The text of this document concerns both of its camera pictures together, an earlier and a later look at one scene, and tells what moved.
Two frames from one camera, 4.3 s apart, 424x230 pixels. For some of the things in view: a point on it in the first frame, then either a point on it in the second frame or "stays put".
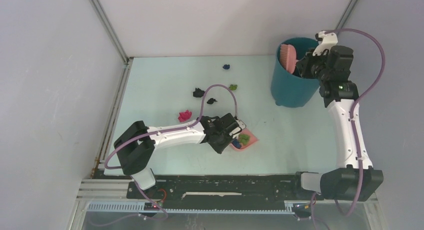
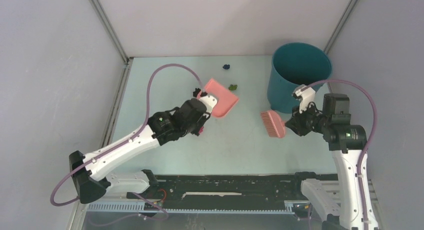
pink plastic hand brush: x=288 y=58 to x=275 y=127
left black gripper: x=219 y=148 to x=203 y=119
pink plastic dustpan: x=242 y=146 to x=226 y=99
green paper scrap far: x=232 y=87 stays put
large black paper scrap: x=198 y=93 stays put
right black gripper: x=303 y=64 to x=295 y=123
